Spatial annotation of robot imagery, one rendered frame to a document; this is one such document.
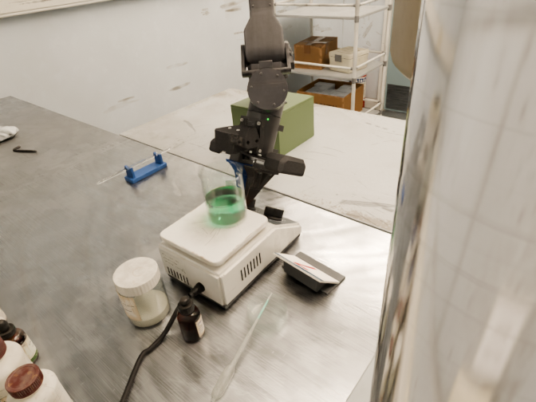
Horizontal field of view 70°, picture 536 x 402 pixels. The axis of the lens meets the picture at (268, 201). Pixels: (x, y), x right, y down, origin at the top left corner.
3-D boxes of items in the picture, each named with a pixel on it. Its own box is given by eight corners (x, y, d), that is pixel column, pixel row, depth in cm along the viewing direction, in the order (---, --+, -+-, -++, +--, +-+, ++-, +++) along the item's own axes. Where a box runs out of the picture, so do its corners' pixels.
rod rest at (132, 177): (159, 163, 94) (155, 149, 93) (167, 166, 93) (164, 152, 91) (124, 180, 88) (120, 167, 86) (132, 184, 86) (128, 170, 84)
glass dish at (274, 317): (289, 333, 50) (289, 322, 49) (248, 337, 50) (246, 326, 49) (285, 301, 54) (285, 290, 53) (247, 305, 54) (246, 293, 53)
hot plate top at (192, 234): (214, 199, 64) (213, 195, 63) (271, 222, 57) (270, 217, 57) (157, 238, 56) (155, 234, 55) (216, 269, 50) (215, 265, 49)
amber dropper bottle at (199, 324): (185, 346, 49) (174, 310, 46) (180, 329, 52) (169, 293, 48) (207, 337, 50) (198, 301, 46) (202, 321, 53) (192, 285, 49)
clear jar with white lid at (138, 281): (158, 289, 58) (145, 250, 54) (179, 311, 54) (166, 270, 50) (121, 312, 55) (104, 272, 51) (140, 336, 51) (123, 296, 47)
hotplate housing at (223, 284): (246, 214, 73) (241, 178, 69) (303, 236, 66) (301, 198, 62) (154, 285, 59) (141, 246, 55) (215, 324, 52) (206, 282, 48)
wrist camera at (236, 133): (243, 118, 64) (213, 108, 59) (275, 125, 59) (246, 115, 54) (234, 152, 65) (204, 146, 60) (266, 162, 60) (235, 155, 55)
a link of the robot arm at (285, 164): (242, 112, 72) (216, 104, 67) (318, 126, 59) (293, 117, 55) (232, 155, 73) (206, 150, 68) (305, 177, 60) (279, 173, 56)
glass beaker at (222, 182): (202, 215, 59) (191, 167, 55) (239, 202, 61) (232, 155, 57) (217, 239, 54) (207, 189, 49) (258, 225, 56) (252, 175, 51)
